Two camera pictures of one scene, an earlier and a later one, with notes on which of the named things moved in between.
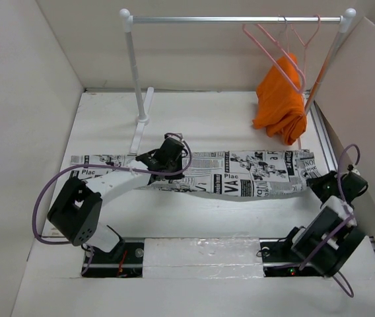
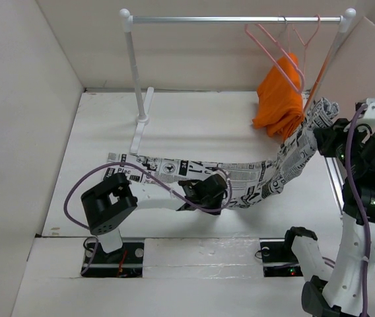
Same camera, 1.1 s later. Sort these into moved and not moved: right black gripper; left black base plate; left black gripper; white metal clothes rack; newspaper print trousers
Moved: right black gripper; left black gripper; newspaper print trousers
Not moved: left black base plate; white metal clothes rack
